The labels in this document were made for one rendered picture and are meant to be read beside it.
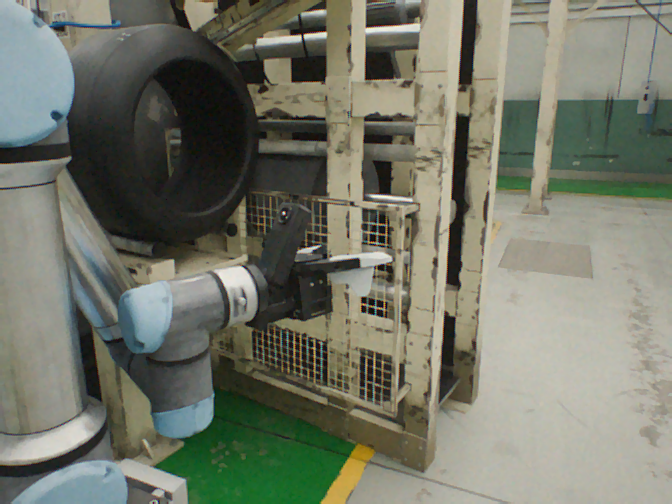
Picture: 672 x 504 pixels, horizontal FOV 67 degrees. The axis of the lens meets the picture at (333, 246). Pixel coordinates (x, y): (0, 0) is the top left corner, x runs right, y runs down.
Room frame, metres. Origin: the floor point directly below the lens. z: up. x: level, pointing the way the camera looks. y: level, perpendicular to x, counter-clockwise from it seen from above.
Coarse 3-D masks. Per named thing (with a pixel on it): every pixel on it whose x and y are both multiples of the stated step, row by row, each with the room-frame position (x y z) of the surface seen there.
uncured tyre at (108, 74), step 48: (96, 48) 1.33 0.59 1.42; (144, 48) 1.32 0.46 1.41; (192, 48) 1.43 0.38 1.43; (96, 96) 1.23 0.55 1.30; (192, 96) 1.77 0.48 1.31; (240, 96) 1.57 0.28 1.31; (96, 144) 1.21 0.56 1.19; (192, 144) 1.78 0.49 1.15; (240, 144) 1.72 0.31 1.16; (96, 192) 1.24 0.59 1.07; (144, 192) 1.27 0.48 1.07; (192, 192) 1.73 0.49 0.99; (240, 192) 1.56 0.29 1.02
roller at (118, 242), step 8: (112, 232) 1.44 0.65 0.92; (112, 240) 1.41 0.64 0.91; (120, 240) 1.39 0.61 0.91; (128, 240) 1.38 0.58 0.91; (136, 240) 1.36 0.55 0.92; (144, 240) 1.35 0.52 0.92; (152, 240) 1.35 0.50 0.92; (120, 248) 1.40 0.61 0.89; (128, 248) 1.37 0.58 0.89; (136, 248) 1.35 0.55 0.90; (144, 248) 1.33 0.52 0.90; (152, 248) 1.31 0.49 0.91; (160, 248) 1.33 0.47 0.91; (152, 256) 1.32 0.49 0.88; (160, 256) 1.32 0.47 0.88
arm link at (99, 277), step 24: (72, 192) 0.59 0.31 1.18; (72, 216) 0.58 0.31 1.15; (72, 240) 0.58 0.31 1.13; (96, 240) 0.60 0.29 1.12; (72, 264) 0.58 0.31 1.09; (96, 264) 0.59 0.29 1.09; (120, 264) 0.62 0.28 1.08; (72, 288) 0.59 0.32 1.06; (96, 288) 0.59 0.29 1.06; (120, 288) 0.61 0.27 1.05; (96, 312) 0.60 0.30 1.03; (120, 336) 0.61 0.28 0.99; (120, 360) 0.62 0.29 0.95
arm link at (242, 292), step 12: (228, 276) 0.59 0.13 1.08; (240, 276) 0.59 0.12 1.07; (228, 288) 0.57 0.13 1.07; (240, 288) 0.58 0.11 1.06; (252, 288) 0.59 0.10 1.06; (228, 300) 0.64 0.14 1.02; (240, 300) 0.57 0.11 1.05; (252, 300) 0.59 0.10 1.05; (240, 312) 0.58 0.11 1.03; (252, 312) 0.59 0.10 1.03; (228, 324) 0.57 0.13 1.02
